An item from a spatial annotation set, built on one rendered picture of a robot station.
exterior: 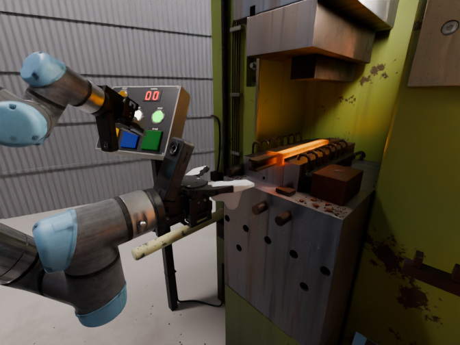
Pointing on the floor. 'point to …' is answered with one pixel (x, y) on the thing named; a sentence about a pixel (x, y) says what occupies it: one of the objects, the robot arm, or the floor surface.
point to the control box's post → (167, 253)
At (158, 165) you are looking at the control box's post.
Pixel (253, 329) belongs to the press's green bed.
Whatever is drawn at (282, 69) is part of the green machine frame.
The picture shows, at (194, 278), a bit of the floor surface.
